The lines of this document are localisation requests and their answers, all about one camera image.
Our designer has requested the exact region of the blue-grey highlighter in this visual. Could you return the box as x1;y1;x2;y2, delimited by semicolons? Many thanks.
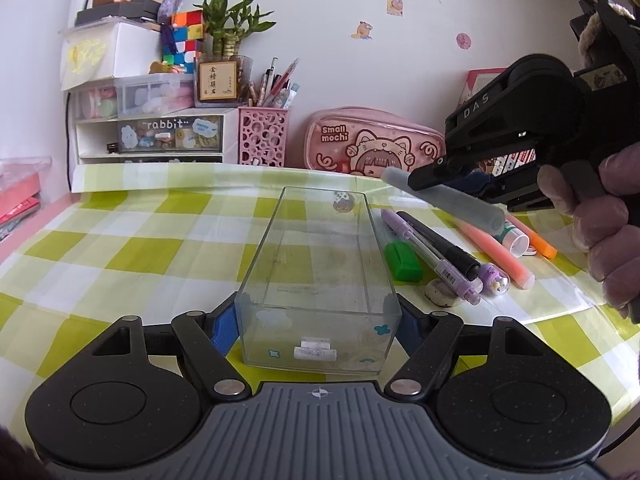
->
381;166;506;235

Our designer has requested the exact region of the white worn eraser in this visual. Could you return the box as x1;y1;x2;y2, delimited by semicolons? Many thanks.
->
424;278;462;309

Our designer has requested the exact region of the purple mechanical pencil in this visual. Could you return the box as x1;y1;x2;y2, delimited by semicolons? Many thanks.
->
381;209;480;306

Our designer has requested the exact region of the green highlighter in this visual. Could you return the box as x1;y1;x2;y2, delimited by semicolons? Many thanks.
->
383;240;423;283

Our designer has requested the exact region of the green white glue stick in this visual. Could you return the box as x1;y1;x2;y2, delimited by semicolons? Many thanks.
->
494;221;530;258

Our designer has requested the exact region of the black marker pen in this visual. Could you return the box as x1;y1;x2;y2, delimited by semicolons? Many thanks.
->
397;211;480;282

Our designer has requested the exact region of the purple cartoon-top pen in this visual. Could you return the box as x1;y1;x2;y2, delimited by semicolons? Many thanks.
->
478;263;511;296

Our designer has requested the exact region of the orange highlighter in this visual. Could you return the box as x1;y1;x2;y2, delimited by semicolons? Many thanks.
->
506;212;558;259

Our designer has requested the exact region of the clear plastic organizer box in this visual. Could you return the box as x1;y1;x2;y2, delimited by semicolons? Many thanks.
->
234;186;401;375

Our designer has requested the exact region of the pink highlighter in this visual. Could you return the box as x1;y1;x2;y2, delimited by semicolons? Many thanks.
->
456;219;535;289

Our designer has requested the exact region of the gloved right hand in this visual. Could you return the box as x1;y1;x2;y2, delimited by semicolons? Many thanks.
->
537;144;640;318

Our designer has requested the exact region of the pink boxed book set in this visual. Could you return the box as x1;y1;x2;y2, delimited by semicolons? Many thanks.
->
458;68;536;177

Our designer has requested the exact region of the pink cartoon pencil case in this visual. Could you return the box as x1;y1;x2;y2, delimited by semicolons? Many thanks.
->
304;106;445;178

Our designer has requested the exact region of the pink perforated pen holder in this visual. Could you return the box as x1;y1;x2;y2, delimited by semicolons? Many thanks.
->
238;106;288;168

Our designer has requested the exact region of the white drawer organizer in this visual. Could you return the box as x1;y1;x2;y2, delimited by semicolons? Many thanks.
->
74;108;239;165

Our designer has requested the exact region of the clear rabbit drawer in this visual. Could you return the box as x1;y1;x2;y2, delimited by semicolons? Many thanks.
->
116;116;222;153

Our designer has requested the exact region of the framed calligraphy sign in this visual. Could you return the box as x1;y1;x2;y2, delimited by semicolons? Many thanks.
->
195;60;240;104

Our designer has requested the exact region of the clear stacked storage box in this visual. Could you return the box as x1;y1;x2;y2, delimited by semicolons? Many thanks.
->
70;73;194;120

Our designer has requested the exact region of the lucky bamboo plant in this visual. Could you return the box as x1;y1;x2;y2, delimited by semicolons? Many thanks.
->
195;0;277;58

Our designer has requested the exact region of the colourful rubik cube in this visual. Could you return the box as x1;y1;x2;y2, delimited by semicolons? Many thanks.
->
160;10;205;74

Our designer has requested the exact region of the white box with yellow drawing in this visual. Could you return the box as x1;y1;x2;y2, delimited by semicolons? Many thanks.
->
60;18;162;91

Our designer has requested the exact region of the black flat box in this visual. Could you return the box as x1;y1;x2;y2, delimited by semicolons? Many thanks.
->
75;0;160;26

